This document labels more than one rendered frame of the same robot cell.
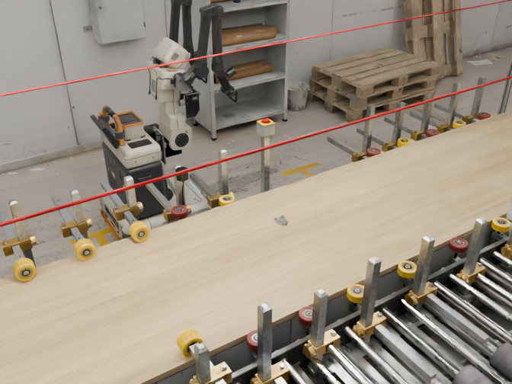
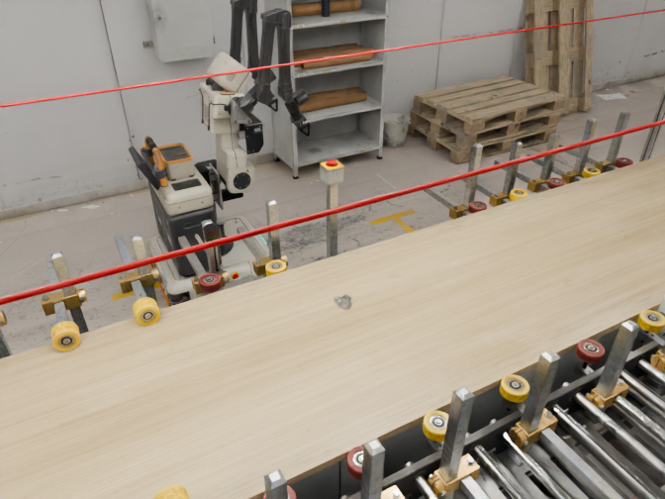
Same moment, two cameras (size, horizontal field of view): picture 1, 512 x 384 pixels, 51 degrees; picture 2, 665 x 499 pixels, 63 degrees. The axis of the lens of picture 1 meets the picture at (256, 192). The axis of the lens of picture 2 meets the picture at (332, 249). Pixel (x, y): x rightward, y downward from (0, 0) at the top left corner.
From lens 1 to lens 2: 73 cm
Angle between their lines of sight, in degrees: 4
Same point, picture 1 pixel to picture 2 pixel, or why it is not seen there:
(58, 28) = (112, 43)
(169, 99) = (226, 130)
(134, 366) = not seen: outside the picture
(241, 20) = (332, 39)
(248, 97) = (339, 130)
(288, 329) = (335, 469)
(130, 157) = (172, 201)
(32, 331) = not seen: outside the picture
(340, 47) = (449, 74)
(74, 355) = not seen: outside the picture
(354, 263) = (438, 374)
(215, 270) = (238, 376)
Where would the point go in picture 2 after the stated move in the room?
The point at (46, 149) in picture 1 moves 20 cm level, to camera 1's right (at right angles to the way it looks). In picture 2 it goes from (103, 184) to (127, 184)
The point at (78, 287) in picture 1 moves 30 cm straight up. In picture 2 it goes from (45, 394) to (9, 315)
